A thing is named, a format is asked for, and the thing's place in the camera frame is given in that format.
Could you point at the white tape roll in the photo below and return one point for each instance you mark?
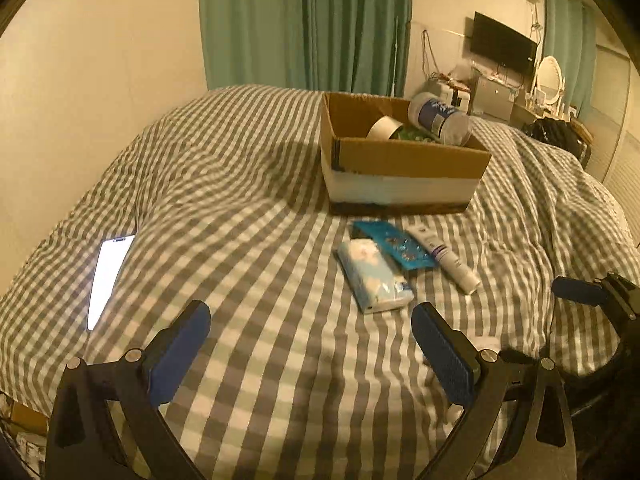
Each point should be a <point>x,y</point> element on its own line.
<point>382,129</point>

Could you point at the white and blue tissue pack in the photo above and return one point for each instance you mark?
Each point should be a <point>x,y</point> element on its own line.
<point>372,275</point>

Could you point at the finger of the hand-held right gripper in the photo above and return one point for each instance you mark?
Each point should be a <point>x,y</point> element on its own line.
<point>607,355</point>
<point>577,290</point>

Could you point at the smartphone with lit screen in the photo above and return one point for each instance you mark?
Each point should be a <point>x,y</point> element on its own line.
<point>107,280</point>

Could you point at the white tube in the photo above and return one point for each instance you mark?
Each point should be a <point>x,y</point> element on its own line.
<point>445,260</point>

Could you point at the silver box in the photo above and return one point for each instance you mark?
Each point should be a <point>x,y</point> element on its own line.
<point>492,97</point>

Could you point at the black flat screen monitor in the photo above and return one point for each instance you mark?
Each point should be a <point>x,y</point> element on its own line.
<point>502,42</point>

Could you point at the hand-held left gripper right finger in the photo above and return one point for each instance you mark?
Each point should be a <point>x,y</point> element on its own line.
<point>442,350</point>

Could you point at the round white mirror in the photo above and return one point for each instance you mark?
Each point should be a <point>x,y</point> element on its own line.
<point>549,79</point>

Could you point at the green curtain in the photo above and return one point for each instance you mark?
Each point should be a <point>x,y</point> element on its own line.
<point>300,25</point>
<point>567,35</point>

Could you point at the grey checked blanket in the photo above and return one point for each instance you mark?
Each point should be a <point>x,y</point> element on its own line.
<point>240,220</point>

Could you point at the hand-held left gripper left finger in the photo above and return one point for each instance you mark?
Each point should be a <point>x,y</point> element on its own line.
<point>182,345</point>

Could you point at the clear bottle with blue label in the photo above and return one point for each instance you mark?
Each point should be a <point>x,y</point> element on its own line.
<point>440,117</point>

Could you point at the cardboard box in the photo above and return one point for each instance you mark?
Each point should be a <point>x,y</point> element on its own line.
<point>400,160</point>

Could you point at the white pole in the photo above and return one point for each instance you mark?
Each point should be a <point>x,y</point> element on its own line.
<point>396,55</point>

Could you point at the black bag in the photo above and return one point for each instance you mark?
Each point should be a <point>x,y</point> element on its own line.
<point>552,135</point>

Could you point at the blue foil packet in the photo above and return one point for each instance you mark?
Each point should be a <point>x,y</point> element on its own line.
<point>402,250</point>

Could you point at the green packet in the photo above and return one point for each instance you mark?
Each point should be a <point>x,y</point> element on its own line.
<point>412,135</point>

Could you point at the white louvered wardrobe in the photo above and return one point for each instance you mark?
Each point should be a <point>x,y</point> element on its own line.
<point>617,120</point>

